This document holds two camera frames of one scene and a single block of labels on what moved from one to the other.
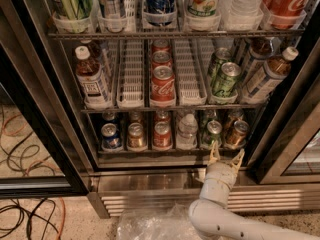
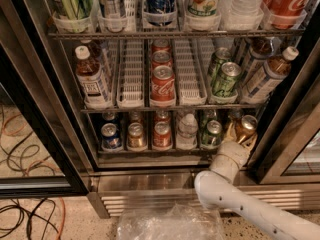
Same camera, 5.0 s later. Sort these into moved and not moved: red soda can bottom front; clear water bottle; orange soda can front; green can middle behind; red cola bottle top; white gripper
Moved: white gripper; orange soda can front
Not moved: clear water bottle; red soda can bottom front; green can middle behind; red cola bottle top
